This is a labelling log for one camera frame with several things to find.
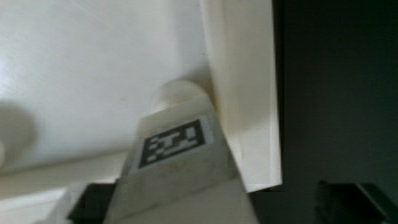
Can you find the white obstacle fence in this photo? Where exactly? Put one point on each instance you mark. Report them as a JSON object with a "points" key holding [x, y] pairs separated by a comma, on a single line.
{"points": [[42, 208]]}

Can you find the white square tabletop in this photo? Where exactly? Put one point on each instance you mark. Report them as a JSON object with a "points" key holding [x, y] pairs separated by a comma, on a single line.
{"points": [[92, 52]]}

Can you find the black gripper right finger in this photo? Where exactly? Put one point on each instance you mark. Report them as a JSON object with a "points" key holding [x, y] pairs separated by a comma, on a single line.
{"points": [[353, 203]]}

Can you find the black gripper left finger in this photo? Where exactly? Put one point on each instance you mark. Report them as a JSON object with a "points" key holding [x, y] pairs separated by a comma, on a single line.
{"points": [[92, 207]]}

